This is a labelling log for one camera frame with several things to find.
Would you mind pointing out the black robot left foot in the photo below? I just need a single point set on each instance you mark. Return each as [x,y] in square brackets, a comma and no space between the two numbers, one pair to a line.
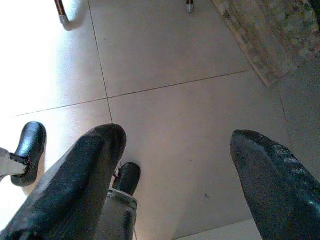
[30,142]

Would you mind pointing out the patterned beige floor rug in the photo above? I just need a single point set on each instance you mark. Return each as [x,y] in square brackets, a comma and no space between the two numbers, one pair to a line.
[270,37]

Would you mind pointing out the grey robot left leg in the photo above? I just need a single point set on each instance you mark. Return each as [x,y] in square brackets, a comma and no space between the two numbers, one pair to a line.
[10,167]

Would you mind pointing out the black robot right foot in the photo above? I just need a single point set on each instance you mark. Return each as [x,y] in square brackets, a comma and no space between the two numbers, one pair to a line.
[130,177]

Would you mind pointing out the brown metal chair leg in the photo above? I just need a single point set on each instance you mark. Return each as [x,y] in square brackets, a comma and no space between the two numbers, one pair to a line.
[61,10]
[190,7]

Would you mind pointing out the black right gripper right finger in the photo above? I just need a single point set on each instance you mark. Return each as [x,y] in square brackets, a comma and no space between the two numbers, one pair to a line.
[275,190]

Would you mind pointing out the black robot foot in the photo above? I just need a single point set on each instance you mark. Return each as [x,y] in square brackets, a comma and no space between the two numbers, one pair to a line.
[130,177]
[30,142]

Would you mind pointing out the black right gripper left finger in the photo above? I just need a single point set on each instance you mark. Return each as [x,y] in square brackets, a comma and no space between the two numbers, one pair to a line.
[75,180]

